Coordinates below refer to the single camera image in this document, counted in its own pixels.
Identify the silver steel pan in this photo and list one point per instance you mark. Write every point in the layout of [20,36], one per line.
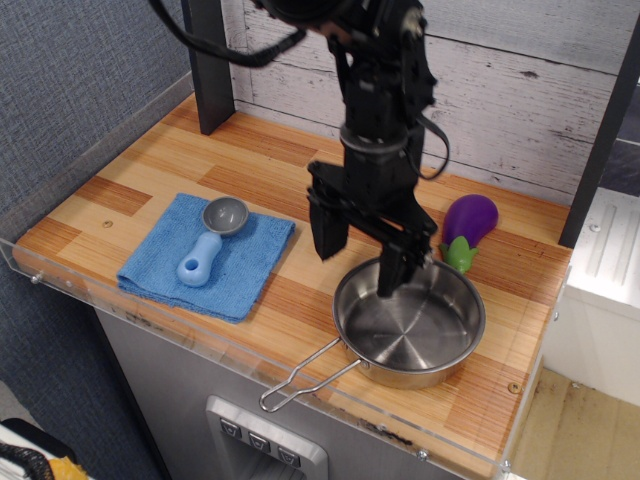
[416,338]

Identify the clear acrylic table guard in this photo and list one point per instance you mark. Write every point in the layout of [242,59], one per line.
[463,425]

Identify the white side counter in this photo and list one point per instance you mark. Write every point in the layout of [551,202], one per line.
[593,337]

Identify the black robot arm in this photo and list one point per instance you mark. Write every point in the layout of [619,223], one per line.
[385,81]

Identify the grey cabinet with dispenser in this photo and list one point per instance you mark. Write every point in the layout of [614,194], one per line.
[225,415]

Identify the black upright post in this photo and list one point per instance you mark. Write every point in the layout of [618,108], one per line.
[211,76]
[612,120]

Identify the blue grey toy scoop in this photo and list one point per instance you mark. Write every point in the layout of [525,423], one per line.
[222,217]

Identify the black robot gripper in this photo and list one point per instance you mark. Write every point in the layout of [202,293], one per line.
[373,191]

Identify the black right upright post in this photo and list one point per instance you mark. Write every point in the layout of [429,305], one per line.
[612,120]

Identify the blue folded rag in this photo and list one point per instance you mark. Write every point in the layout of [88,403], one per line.
[239,272]

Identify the black left upright post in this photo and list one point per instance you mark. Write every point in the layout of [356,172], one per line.
[211,76]

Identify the purple toy eggplant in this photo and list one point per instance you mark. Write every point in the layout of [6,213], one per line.
[468,220]

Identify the yellow object bottom left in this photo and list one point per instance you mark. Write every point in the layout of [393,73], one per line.
[66,469]

